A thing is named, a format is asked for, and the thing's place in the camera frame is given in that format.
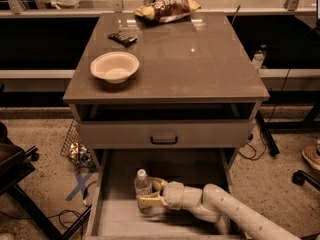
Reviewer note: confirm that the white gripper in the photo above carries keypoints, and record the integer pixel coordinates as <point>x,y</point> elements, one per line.
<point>173,193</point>

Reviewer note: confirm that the clear plastic water bottle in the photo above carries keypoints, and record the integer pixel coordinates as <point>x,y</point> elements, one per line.
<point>143,186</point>

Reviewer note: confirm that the open lower drawer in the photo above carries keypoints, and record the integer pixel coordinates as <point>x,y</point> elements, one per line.
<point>115,214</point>

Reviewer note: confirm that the small bottle behind cabinet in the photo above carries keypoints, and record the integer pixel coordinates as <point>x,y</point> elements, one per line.
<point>259,57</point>

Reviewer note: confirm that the wire mesh waste basket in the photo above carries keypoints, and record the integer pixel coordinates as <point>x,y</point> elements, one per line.
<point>75,151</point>

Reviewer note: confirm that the grey drawer cabinet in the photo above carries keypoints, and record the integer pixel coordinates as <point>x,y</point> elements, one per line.
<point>192,70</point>

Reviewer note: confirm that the black office chair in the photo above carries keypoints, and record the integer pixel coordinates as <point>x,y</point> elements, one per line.
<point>15,165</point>

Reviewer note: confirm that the closed drawer with handle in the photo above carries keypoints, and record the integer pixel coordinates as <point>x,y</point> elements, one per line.
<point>147,135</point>

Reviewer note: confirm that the white paper bowl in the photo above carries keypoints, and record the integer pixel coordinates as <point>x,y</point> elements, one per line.
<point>114,67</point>

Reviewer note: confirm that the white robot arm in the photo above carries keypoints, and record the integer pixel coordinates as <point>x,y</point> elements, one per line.
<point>209,204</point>

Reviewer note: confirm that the tan sneaker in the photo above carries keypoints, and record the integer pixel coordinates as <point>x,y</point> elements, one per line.
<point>310,154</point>

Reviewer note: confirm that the brown chip bag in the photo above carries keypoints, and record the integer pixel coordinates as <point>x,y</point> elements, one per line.
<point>164,11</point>

